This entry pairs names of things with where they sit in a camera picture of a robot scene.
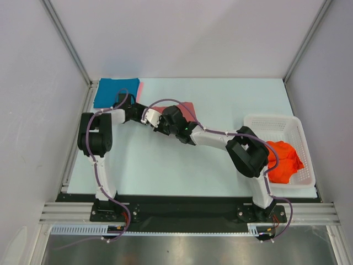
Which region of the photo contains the salmon pink t shirt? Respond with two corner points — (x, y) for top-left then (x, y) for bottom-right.
(152, 102), (196, 121)

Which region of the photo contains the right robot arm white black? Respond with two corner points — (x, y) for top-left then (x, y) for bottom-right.
(145, 105), (276, 221)

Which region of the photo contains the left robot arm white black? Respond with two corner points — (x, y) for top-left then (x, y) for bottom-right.
(77, 91), (146, 203)

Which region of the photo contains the folded light pink t shirt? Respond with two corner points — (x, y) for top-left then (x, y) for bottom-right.
(136, 82), (144, 102)

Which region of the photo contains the folded blue t shirt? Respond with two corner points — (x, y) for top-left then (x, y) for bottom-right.
(93, 78), (140, 109)

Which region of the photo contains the white plastic basket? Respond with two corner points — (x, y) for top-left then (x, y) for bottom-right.
(243, 114), (315, 189)

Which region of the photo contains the orange t shirt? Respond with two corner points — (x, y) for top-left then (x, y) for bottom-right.
(267, 141), (304, 184)

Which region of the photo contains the white round object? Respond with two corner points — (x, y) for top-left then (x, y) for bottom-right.
(1, 226), (28, 265)

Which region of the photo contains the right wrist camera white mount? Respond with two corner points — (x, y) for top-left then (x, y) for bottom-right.
(141, 108), (162, 128)

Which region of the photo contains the left aluminium frame post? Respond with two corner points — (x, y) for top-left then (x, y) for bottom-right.
(38, 0), (93, 88)

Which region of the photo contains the aluminium frame post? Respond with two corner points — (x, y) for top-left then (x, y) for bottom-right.
(282, 0), (334, 85)
(38, 0), (93, 88)

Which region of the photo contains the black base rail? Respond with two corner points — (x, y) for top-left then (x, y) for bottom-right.
(55, 193), (321, 232)

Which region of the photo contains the front aluminium frame rail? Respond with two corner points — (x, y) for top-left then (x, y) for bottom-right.
(39, 202), (340, 226)

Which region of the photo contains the white cable duct strip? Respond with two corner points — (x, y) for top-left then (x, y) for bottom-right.
(50, 223), (278, 239)

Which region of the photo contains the right aluminium frame post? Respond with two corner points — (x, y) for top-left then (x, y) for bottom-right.
(282, 0), (334, 85)

